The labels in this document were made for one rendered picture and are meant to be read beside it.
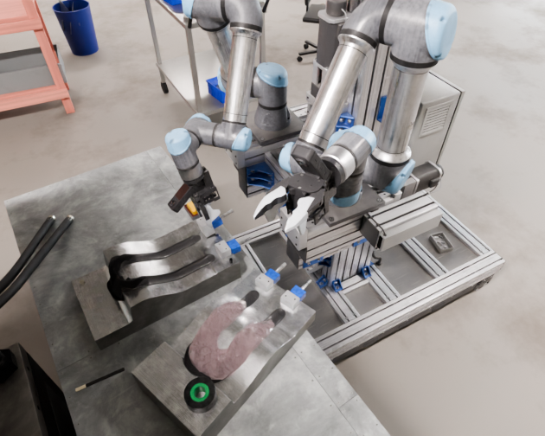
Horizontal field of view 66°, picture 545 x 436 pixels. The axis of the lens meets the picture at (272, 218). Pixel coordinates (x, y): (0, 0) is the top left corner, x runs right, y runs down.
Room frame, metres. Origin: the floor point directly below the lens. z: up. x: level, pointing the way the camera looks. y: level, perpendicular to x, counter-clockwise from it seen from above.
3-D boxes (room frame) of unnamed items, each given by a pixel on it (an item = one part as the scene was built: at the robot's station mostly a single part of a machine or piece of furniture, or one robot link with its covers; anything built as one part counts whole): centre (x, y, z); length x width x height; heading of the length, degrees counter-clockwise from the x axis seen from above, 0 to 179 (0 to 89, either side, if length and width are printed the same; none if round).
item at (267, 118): (1.50, 0.00, 1.09); 0.15 x 0.15 x 0.10
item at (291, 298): (0.78, -0.09, 0.86); 0.13 x 0.05 x 0.05; 141
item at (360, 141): (0.77, -0.18, 1.43); 0.11 x 0.08 x 0.09; 143
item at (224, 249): (0.95, 0.13, 0.89); 0.13 x 0.05 x 0.05; 123
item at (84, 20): (4.51, 2.06, 0.25); 0.41 x 0.37 x 0.50; 65
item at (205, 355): (0.61, 0.13, 0.90); 0.26 x 0.18 x 0.08; 141
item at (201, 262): (0.85, 0.37, 0.92); 0.35 x 0.16 x 0.09; 123
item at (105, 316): (0.85, 0.39, 0.87); 0.50 x 0.26 x 0.14; 123
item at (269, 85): (1.50, 0.01, 1.20); 0.13 x 0.12 x 0.14; 73
